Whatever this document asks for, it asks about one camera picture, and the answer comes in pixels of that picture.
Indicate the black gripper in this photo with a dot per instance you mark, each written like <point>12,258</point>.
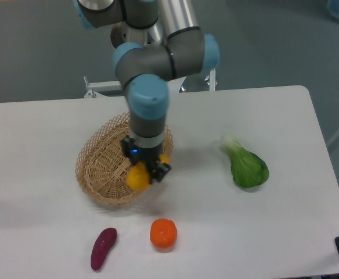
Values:
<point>150,157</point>

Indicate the yellow mango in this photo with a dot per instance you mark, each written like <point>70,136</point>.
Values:
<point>138,178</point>

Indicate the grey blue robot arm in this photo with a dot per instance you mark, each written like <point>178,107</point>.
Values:
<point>144,70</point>

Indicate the woven wicker basket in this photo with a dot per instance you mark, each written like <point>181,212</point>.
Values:
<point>101,168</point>

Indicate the orange tangerine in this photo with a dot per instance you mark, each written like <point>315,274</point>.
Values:
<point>163,233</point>

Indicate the purple sweet potato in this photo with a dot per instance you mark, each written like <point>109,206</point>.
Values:
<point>104,242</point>

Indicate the green bok choy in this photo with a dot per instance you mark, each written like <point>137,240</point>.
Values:
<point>248,169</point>

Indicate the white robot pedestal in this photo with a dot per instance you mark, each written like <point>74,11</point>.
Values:
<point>150,38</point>

